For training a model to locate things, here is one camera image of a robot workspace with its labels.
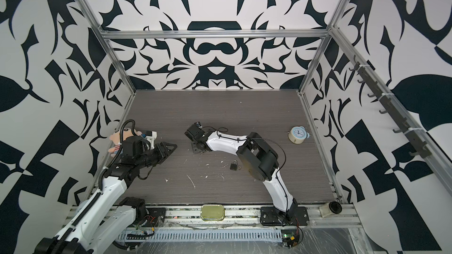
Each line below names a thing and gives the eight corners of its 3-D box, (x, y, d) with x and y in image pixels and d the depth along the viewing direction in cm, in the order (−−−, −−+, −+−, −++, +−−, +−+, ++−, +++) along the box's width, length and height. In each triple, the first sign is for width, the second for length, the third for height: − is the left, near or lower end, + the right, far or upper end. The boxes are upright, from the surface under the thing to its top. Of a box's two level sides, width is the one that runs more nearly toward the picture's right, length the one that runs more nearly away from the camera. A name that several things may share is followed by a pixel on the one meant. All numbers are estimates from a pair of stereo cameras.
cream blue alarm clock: (290, 144, 97) (292, 140, 94) (286, 130, 103) (288, 125, 100) (308, 144, 97) (311, 140, 94) (304, 130, 103) (306, 126, 100)
